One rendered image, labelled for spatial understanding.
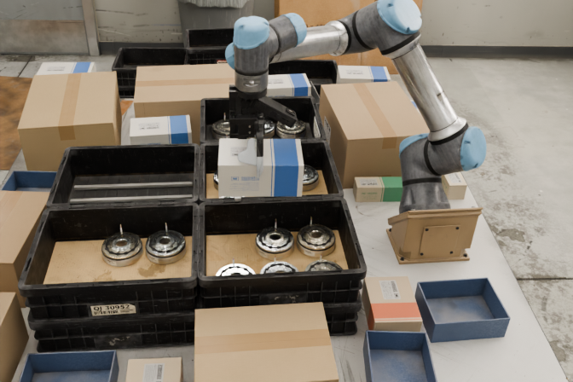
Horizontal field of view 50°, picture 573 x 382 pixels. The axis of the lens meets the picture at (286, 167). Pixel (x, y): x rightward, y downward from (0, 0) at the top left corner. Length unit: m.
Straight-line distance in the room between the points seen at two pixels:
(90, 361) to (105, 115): 0.91
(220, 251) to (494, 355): 0.75
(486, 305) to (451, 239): 0.21
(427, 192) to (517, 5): 3.40
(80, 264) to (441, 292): 0.96
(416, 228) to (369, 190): 0.32
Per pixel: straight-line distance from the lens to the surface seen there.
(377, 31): 1.68
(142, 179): 1.97
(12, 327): 1.62
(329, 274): 1.48
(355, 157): 2.08
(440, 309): 1.77
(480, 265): 1.94
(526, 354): 1.74
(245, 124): 1.41
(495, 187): 3.58
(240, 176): 1.46
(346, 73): 2.52
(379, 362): 1.61
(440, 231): 1.83
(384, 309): 1.63
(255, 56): 1.33
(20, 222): 1.83
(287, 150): 1.50
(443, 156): 1.78
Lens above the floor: 1.94
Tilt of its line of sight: 34 degrees down
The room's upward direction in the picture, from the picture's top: 2 degrees clockwise
